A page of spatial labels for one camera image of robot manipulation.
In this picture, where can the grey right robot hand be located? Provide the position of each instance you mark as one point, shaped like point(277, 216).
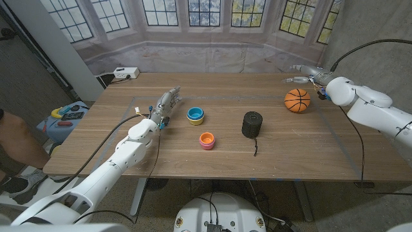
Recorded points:
point(318, 76)

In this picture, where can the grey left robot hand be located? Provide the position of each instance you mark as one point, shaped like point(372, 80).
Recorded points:
point(164, 104)

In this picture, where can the orange mini basketball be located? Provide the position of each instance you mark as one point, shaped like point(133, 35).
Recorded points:
point(297, 100)

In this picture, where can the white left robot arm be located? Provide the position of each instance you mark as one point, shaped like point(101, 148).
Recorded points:
point(103, 177)

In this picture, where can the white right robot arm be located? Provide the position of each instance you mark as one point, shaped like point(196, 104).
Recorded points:
point(370, 109)

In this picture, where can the black cylindrical speaker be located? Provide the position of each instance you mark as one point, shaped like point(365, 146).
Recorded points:
point(252, 125)

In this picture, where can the light blue plastic cup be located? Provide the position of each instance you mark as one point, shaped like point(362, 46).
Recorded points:
point(195, 112)

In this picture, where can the dark blue plastic cup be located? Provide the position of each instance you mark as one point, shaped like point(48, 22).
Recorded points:
point(195, 119)

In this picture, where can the yellow plastic cup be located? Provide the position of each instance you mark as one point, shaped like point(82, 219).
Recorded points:
point(195, 122)

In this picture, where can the white power strip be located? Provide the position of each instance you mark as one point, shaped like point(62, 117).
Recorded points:
point(125, 73)

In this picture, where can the orange plastic cup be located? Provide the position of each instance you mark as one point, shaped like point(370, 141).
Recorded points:
point(206, 138)

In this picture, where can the pink plastic cup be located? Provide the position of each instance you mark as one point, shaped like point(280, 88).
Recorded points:
point(207, 147)

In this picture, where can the printed window backdrop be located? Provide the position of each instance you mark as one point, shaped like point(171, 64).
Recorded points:
point(206, 58)

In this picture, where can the black round fan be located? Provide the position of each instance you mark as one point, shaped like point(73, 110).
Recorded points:
point(156, 183)

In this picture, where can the grey table leg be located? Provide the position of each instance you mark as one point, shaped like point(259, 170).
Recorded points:
point(138, 196)
point(302, 199)

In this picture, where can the red small tool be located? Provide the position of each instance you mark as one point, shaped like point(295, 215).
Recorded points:
point(64, 123)

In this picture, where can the yellow curved tool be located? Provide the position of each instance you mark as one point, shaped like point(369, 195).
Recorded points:
point(55, 113)

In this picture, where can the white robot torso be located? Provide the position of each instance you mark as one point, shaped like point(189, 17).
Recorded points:
point(222, 212)

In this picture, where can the person's bare leg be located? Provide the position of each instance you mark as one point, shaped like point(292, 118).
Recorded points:
point(19, 138)

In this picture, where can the grey black sneaker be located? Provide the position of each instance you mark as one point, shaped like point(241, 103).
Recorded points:
point(19, 187)

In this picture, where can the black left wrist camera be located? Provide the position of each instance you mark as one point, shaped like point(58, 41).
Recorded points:
point(165, 121)

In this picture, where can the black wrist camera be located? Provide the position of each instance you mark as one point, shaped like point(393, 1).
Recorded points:
point(322, 95)
point(165, 121)

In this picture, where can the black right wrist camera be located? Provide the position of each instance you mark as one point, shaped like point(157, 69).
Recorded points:
point(322, 95)

